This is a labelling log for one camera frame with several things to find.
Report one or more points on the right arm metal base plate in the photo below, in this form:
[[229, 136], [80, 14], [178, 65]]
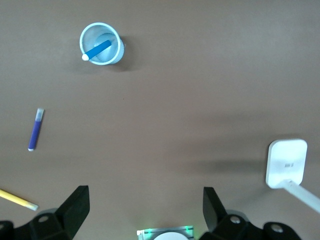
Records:
[[145, 233]]

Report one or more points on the brown table cover sheet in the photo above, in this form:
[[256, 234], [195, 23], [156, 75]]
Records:
[[175, 100]]

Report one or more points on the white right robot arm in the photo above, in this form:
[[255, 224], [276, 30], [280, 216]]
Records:
[[170, 236]]

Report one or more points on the purple marker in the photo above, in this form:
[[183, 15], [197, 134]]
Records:
[[35, 132]]

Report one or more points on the light blue plastic cup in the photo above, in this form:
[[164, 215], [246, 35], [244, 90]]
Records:
[[117, 53]]

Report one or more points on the yellow marker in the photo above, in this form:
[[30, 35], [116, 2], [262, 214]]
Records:
[[15, 198]]

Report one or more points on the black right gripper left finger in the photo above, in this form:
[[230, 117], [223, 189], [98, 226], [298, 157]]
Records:
[[50, 225]]

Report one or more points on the white desk lamp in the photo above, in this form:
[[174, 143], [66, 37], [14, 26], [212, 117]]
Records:
[[287, 160]]

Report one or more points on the blue marker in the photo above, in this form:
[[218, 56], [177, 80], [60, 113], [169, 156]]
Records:
[[98, 49]]

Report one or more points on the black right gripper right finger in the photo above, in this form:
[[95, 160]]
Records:
[[232, 227]]

